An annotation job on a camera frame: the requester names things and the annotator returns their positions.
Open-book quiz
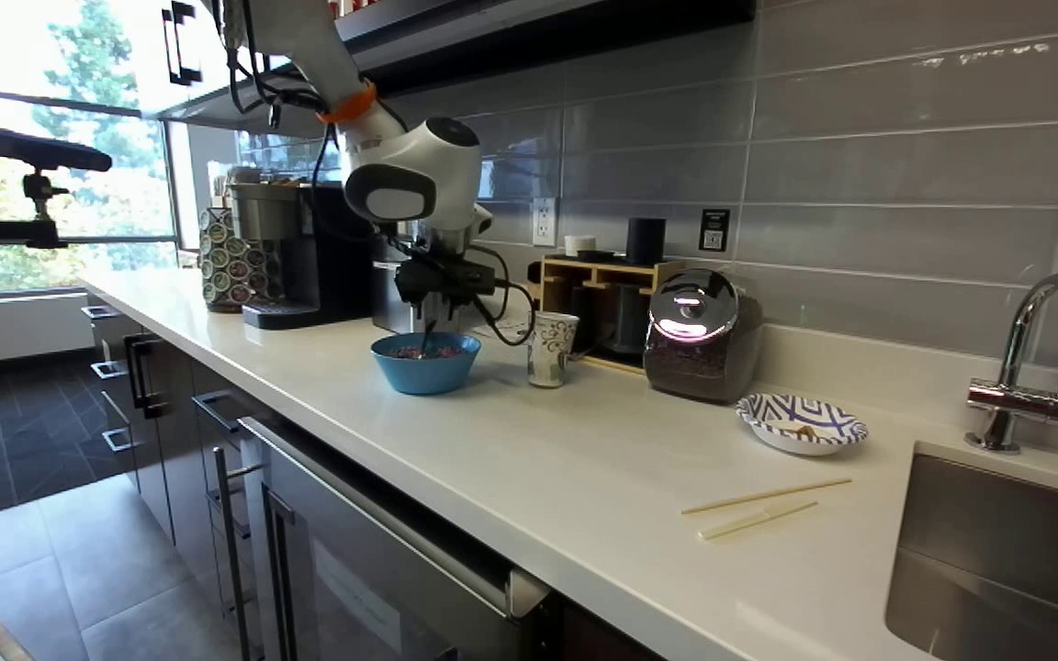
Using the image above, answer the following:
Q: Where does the black coffee machine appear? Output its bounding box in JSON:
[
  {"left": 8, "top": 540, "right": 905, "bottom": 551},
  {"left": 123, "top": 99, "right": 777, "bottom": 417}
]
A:
[{"left": 232, "top": 179, "right": 382, "bottom": 329}]

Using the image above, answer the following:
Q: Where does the black cable bundle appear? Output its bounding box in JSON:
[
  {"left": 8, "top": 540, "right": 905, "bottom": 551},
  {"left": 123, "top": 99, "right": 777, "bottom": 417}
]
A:
[{"left": 216, "top": 0, "right": 544, "bottom": 353}]

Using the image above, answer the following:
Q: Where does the blue plastic bowl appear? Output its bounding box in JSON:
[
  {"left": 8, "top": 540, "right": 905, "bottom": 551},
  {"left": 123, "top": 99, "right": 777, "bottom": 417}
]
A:
[{"left": 366, "top": 329, "right": 485, "bottom": 400}]

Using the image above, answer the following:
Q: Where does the white paper cup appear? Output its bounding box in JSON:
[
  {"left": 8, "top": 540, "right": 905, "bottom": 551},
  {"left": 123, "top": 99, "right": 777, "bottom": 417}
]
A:
[{"left": 527, "top": 309, "right": 584, "bottom": 392}]

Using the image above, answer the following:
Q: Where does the black padded stand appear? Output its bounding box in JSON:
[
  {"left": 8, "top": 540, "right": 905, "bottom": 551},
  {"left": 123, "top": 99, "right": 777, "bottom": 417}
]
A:
[{"left": 0, "top": 116, "right": 119, "bottom": 254}]

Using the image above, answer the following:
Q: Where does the small chrome faucet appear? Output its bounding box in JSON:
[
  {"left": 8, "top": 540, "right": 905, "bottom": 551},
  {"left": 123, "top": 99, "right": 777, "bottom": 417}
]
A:
[{"left": 966, "top": 269, "right": 1058, "bottom": 455}]

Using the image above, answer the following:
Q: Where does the silver dishwasher handle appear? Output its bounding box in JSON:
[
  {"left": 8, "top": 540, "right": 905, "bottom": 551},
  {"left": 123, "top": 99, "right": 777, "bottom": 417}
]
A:
[{"left": 235, "top": 414, "right": 533, "bottom": 616}]

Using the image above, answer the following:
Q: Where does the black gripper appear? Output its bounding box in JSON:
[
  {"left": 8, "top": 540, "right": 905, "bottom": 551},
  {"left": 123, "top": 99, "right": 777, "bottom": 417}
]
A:
[{"left": 395, "top": 248, "right": 507, "bottom": 347}]

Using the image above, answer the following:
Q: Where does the orange cable strap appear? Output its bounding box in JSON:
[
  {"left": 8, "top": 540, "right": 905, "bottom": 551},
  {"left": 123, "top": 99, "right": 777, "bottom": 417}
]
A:
[{"left": 322, "top": 81, "right": 382, "bottom": 128}]

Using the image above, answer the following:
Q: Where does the black tall canister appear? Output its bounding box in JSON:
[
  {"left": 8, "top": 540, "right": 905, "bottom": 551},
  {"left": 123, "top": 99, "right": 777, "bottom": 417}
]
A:
[{"left": 624, "top": 215, "right": 669, "bottom": 269}]

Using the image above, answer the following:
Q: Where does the black cabinet handle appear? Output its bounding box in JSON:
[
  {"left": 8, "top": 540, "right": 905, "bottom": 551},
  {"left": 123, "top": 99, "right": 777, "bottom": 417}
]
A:
[{"left": 157, "top": 0, "right": 211, "bottom": 86}]

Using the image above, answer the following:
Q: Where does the dark jar silver lid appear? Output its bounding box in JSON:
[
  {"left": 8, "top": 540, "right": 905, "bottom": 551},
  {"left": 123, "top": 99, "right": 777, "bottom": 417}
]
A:
[{"left": 641, "top": 269, "right": 768, "bottom": 407}]

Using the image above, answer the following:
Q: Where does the patterned small plate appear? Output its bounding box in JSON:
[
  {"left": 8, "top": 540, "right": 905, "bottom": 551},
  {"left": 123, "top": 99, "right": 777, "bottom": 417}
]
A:
[{"left": 731, "top": 389, "right": 872, "bottom": 463}]

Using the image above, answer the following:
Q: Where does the wooden organizer shelf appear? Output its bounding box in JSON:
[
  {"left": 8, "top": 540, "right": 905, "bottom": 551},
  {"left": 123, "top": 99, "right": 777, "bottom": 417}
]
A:
[{"left": 535, "top": 254, "right": 681, "bottom": 363}]

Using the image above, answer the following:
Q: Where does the white wall outlet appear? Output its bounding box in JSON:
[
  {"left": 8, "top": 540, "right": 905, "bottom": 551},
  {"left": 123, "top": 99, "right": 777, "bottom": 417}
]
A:
[{"left": 531, "top": 194, "right": 560, "bottom": 248}]

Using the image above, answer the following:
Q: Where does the black wall switch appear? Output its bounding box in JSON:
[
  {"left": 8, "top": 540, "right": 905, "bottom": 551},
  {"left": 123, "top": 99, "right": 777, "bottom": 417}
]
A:
[{"left": 700, "top": 206, "right": 731, "bottom": 255}]

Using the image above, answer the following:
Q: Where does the blue bowl of colourful candies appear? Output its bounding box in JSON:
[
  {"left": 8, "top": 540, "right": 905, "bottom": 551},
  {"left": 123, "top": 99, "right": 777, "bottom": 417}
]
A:
[{"left": 386, "top": 337, "right": 467, "bottom": 368}]

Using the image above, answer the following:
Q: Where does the wooden chopstick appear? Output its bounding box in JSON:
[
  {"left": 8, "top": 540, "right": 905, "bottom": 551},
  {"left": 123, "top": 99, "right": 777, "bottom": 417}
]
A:
[
  {"left": 681, "top": 474, "right": 857, "bottom": 518},
  {"left": 696, "top": 498, "right": 823, "bottom": 543}
]

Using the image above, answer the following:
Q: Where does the steel sink basin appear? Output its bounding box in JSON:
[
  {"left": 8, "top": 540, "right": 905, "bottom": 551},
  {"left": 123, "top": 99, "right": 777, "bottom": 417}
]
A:
[{"left": 883, "top": 439, "right": 1058, "bottom": 661}]

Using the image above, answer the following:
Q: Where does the dark under-counter cabinets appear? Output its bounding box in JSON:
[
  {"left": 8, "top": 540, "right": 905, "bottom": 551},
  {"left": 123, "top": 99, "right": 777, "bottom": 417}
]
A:
[{"left": 85, "top": 288, "right": 669, "bottom": 661}]

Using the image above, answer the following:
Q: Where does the glass jar with contents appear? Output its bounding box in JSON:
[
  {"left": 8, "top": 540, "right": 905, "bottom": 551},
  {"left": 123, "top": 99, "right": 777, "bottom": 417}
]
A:
[{"left": 196, "top": 179, "right": 272, "bottom": 316}]

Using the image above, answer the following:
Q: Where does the black upper shelf cabinet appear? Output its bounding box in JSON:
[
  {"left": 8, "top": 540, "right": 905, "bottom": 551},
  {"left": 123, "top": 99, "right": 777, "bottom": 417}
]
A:
[{"left": 157, "top": 0, "right": 762, "bottom": 130}]

